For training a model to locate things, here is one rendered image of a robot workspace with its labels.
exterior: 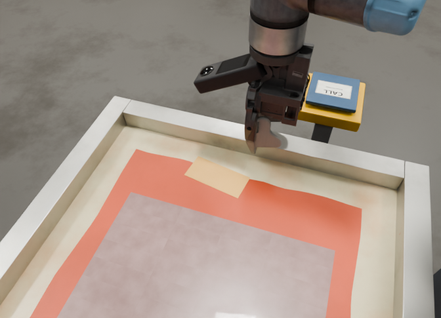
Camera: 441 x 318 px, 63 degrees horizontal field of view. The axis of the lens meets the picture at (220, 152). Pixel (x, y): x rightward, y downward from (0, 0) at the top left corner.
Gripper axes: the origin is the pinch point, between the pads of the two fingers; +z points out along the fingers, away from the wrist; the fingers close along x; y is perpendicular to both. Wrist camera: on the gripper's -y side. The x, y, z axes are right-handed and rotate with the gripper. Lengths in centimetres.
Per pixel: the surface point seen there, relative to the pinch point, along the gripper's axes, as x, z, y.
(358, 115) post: 14.6, 2.8, 17.8
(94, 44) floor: 141, 98, -151
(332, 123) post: 12.6, 4.5, 13.3
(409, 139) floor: 112, 98, 61
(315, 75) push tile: 22.6, 1.1, 7.8
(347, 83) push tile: 21.9, 1.1, 14.5
